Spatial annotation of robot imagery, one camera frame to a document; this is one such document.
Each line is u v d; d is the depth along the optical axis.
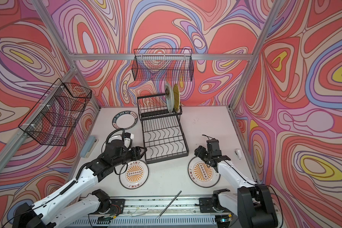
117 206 0.72
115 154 0.59
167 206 0.73
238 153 0.90
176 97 0.80
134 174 0.84
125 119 1.12
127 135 0.70
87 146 0.91
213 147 0.68
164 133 1.01
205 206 0.73
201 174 0.84
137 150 0.69
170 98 0.88
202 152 0.79
